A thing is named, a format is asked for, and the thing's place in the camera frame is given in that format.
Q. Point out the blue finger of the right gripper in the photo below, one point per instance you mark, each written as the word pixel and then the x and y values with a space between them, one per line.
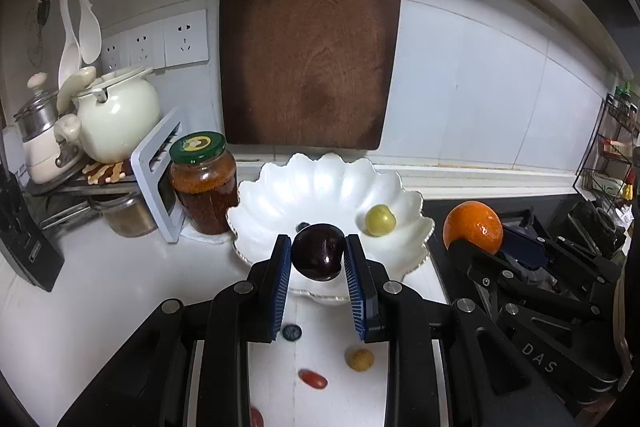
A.
pixel 527 251
pixel 472 267

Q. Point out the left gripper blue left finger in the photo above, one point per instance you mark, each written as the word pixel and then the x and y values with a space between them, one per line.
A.
pixel 191 361

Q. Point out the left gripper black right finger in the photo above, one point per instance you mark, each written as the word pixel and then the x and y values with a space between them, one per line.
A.
pixel 447 364

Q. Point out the orange tangerine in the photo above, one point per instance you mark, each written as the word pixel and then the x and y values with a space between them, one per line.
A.
pixel 475 222

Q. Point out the red cherry tomato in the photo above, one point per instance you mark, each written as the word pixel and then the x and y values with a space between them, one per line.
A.
pixel 312 379
pixel 256 419

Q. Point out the green round fruit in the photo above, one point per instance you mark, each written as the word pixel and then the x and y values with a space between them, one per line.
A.
pixel 380 221

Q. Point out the dark plum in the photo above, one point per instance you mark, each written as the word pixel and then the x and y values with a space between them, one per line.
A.
pixel 317 252

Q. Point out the dark blueberry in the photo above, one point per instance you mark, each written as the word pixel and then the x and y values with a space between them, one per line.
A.
pixel 291 332
pixel 301 226

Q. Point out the black gas stove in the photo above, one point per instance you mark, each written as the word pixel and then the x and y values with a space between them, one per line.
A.
pixel 571 216

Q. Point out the yellow-green small fruit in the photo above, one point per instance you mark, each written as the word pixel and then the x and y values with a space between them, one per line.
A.
pixel 359 359

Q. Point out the white scalloped fruit bowl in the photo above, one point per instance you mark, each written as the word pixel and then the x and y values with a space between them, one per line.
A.
pixel 333 191

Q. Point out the steel lidded container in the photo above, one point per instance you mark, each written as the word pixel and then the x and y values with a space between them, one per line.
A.
pixel 126 214

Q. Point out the glass jar with green lid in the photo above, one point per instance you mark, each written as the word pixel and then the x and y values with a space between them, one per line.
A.
pixel 203 175

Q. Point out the white tablet stand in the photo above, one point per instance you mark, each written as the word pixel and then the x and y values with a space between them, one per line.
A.
pixel 150 162

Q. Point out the small white steamer pot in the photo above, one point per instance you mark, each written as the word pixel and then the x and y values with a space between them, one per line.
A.
pixel 46 159

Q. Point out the cream ceramic pot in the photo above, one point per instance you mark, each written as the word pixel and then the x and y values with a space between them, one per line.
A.
pixel 115 115

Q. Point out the brown wooden cutting board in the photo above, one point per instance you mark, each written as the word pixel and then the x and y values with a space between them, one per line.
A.
pixel 306 72

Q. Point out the white rice spoon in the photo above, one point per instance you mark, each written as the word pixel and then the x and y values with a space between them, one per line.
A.
pixel 90 33
pixel 70 61

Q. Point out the black wire spice rack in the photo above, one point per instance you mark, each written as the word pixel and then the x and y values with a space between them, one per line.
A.
pixel 609 171

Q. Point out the white wall socket strip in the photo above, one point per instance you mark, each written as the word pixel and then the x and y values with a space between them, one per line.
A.
pixel 178 40

